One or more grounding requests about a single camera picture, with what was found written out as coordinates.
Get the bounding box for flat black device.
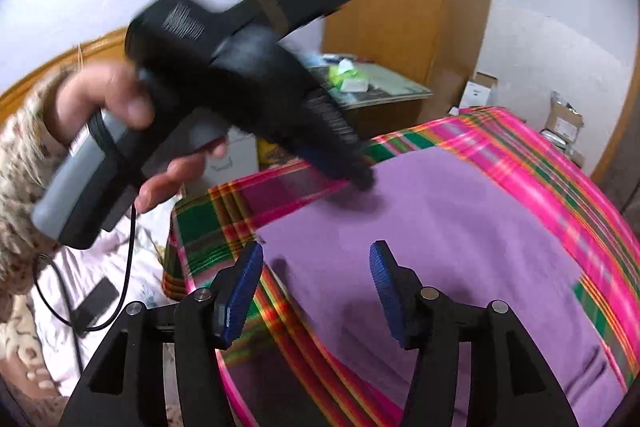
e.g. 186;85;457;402
75;277;121;323

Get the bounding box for person's left hand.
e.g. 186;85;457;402
55;62;231;215

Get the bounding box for wooden wardrobe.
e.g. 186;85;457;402
322;0;501;108

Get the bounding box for person's patterned fleece clothing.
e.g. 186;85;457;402
0;292;66;408

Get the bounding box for person's left forearm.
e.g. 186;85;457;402
0;67;76;298

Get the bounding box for pink plaid blanket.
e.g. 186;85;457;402
162;106;640;427

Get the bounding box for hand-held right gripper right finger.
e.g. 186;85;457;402
369;241;576;427

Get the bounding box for green tissue box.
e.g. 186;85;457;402
327;59;370;94

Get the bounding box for white nightstand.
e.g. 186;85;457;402
200;127;261;195

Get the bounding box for white bedding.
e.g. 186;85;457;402
30;187;181;427

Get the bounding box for black cable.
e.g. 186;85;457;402
32;207;138;373

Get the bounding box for purple fleece pants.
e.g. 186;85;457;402
255;147;628;427

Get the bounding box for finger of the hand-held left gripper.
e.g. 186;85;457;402
295;87;376;192

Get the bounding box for brown cardboard box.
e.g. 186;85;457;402
542;91;585;142

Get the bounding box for small white box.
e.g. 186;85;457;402
460;72;498;110

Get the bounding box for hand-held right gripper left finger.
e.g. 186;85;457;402
57;241;265;427

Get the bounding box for wooden headboard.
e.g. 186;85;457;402
0;27;131;108

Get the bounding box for glass-topped desk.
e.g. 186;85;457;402
305;54;433;138

